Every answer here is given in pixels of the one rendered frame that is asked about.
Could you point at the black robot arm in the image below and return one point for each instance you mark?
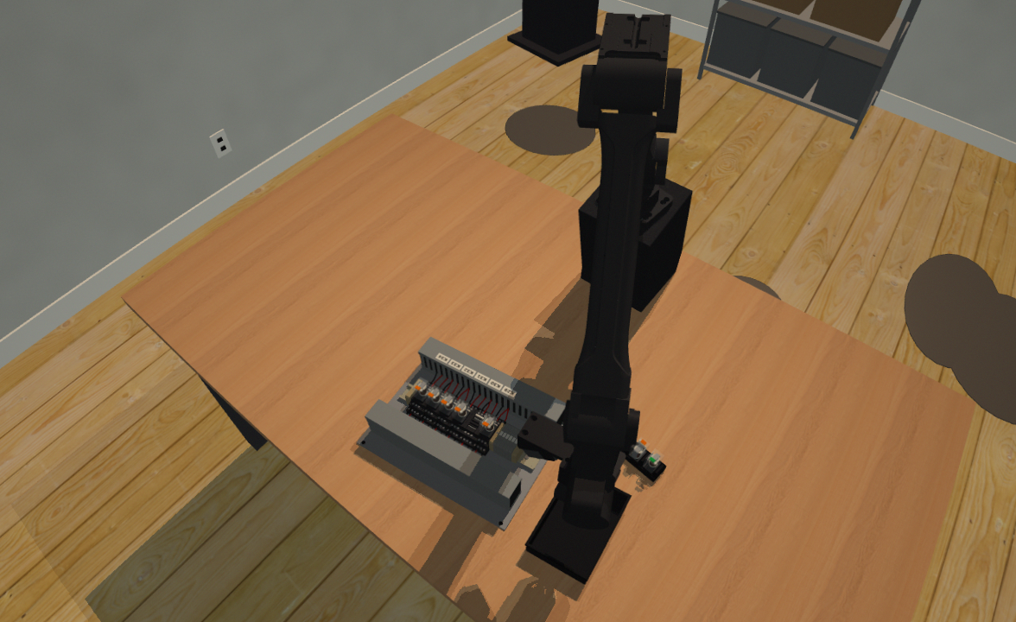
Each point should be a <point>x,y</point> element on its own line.
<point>597,412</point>

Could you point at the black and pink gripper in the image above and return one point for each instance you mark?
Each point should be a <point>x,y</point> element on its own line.
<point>561,489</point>

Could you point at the black rectangular rack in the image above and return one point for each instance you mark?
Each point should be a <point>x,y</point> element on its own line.
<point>639,465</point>

